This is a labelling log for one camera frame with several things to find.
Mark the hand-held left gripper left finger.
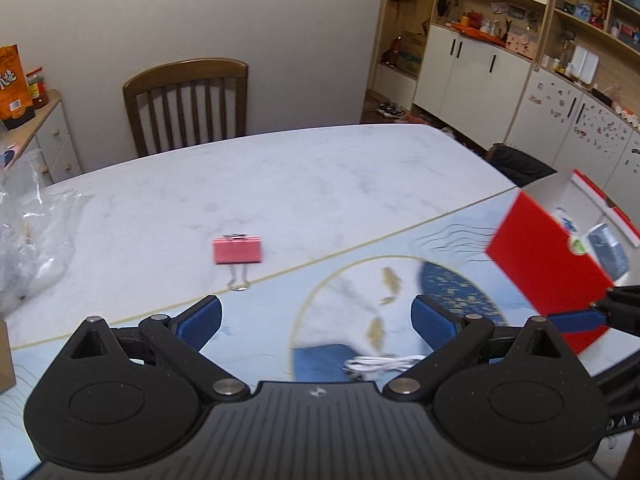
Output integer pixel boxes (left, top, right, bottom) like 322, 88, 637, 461
70, 294, 251, 402

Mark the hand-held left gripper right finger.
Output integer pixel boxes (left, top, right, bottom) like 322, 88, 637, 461
382, 294, 578, 402

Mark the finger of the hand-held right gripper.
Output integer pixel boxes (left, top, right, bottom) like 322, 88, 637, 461
546, 306, 640, 337
602, 284, 640, 307

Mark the red cardboard box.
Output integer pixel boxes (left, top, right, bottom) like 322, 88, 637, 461
485, 169, 640, 356

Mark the marble patterned desktop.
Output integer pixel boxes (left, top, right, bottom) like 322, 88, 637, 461
0, 122, 640, 480

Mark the pink binder clip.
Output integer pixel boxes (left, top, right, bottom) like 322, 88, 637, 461
211, 233, 263, 291

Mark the dark jacket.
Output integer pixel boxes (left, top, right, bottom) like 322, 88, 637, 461
487, 143, 558, 188

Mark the clear plastic bag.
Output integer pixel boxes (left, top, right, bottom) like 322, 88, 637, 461
0, 150, 76, 321

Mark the brown cardboard box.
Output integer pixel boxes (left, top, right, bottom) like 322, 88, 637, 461
0, 321, 17, 393

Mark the white side cabinet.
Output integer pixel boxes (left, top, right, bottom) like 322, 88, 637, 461
0, 89, 83, 186

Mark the wooden chair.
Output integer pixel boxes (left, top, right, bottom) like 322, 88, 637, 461
123, 58, 249, 158

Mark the printed cardboard carton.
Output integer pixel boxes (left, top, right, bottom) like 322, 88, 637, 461
399, 32, 427, 77

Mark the red lidded jar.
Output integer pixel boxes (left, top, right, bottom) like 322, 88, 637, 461
25, 67, 50, 110

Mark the orange tray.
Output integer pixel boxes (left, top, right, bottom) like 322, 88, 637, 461
445, 22, 506, 47

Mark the orange snack packet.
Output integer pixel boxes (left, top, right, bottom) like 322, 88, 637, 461
0, 44, 36, 128

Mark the white cable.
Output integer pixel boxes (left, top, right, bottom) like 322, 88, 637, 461
342, 355, 428, 377

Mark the white wooden wall cabinet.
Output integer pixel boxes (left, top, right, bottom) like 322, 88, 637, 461
362, 0, 640, 201

